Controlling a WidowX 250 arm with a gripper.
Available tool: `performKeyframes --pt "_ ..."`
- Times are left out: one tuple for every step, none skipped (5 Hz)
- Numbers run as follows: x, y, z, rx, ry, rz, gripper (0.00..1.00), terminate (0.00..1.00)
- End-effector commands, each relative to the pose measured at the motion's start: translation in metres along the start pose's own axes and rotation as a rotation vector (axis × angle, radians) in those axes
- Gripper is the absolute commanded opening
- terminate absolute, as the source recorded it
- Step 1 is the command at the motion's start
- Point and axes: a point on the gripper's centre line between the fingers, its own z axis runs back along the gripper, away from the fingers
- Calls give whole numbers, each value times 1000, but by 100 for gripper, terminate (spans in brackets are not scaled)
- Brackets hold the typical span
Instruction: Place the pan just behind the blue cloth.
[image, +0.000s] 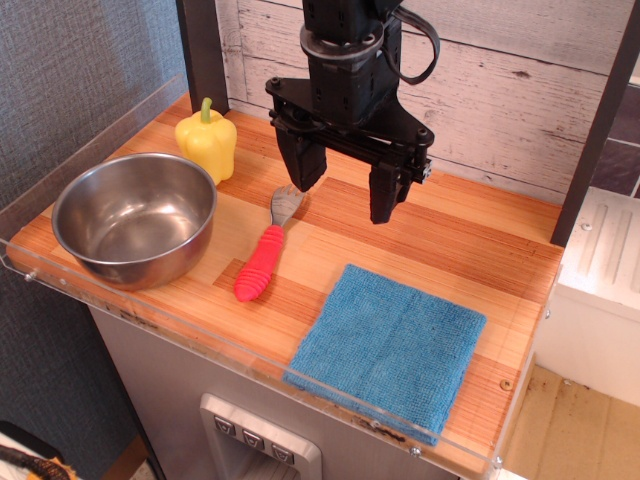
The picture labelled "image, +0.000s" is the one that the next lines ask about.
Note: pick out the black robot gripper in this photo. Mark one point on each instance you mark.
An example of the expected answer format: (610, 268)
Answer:
(349, 103)

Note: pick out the stainless steel bowl pan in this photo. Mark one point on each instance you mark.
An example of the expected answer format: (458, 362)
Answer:
(139, 221)

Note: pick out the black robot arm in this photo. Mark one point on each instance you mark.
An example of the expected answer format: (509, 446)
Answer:
(343, 22)

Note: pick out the blue folded cloth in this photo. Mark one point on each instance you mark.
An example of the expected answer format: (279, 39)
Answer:
(388, 351)

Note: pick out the yellow bell pepper toy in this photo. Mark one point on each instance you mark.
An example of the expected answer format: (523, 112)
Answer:
(208, 139)

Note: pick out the clear acrylic table guard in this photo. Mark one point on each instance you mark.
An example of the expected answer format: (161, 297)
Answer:
(467, 242)

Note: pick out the grey toy fridge cabinet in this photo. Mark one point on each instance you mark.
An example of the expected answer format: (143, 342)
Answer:
(166, 380)

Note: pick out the silver dispenser button panel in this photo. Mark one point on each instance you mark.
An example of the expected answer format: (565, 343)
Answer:
(246, 446)

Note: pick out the white toy sink unit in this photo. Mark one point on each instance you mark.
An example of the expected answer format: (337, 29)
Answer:
(590, 329)

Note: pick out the black orange object corner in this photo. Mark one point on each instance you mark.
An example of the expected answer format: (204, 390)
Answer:
(25, 456)

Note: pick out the red handled metal spork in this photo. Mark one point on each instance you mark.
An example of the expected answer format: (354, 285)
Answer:
(256, 274)

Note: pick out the dark left shelf post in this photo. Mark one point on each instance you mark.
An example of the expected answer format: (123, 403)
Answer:
(202, 51)

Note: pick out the dark shelf post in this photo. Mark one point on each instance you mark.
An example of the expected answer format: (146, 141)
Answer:
(202, 51)
(611, 99)

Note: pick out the dark right shelf post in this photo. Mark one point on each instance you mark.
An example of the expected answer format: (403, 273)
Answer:
(611, 99)

